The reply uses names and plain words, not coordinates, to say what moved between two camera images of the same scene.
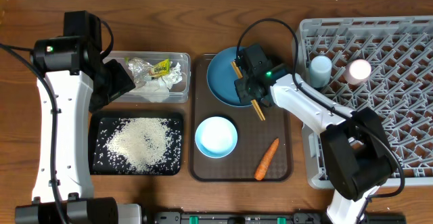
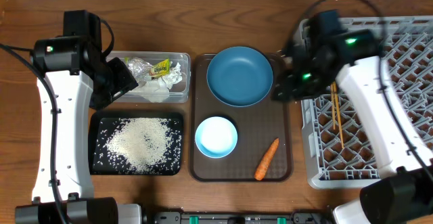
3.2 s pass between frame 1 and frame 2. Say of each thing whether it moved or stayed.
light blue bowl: stayed
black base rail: stayed
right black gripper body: moved
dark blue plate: stayed
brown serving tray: stayed
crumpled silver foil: stayed
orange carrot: stayed
